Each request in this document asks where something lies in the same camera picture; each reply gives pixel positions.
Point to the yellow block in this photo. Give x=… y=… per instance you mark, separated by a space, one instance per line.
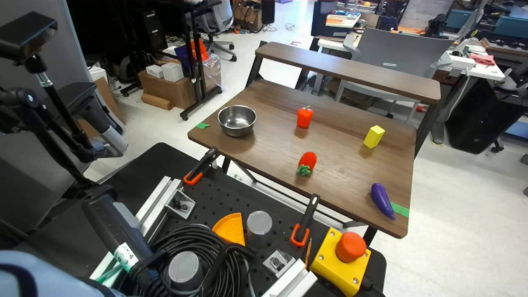
x=373 y=136

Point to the black bag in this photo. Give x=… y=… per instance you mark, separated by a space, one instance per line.
x=479 y=118

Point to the white boxes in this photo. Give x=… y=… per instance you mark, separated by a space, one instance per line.
x=165 y=72

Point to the black metal rack stand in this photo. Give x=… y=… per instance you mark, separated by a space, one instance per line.
x=196 y=60

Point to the white cluttered desk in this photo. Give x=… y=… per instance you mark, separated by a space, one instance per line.
x=472 y=64

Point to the black camera on stand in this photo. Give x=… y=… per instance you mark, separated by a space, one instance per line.
x=25 y=34

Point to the gray round knob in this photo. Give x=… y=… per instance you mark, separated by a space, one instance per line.
x=183 y=268

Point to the gray partition panel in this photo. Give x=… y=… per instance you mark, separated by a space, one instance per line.
x=398 y=52

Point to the brown cardboard box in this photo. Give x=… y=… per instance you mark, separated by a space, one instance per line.
x=167 y=90

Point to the steel bowl pot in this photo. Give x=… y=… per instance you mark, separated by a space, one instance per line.
x=236 y=118

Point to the purple eggplant plush toy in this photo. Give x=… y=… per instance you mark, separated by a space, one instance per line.
x=381 y=199

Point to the yellow emergency stop box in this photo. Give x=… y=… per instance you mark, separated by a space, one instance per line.
x=340 y=262

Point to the dark cylinder with white label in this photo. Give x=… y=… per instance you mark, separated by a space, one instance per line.
x=116 y=225

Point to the brown wooden table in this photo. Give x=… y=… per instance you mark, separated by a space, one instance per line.
x=335 y=166

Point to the gray office chair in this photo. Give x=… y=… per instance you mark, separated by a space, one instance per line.
x=220 y=27

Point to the silver aluminium rail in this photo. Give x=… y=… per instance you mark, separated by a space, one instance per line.
x=157 y=201
x=294 y=281

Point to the dark gray mounted device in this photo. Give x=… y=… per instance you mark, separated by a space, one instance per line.
x=96 y=118

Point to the orange wedge piece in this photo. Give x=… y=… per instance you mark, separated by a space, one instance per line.
x=231 y=229

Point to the small metal bracket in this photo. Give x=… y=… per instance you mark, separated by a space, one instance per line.
x=180 y=204
x=277 y=263

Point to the black perforated base board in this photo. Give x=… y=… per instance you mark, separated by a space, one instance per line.
x=220 y=199

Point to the brown wooden raised shelf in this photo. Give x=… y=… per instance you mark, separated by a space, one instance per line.
x=352 y=69

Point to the orange black clamp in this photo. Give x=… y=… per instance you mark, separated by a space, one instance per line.
x=198 y=168
x=304 y=224

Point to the red plush toy green stem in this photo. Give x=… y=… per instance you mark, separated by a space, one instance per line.
x=307 y=163

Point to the red pepper plush toy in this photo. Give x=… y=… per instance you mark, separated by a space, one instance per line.
x=304 y=118

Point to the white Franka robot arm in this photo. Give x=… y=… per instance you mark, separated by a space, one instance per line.
x=50 y=278

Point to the gray cylinder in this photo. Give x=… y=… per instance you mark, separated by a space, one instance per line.
x=259 y=224

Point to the green tape strip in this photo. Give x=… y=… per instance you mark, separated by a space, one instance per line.
x=201 y=126
x=401 y=210

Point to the cardboard tube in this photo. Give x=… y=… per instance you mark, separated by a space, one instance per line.
x=155 y=102

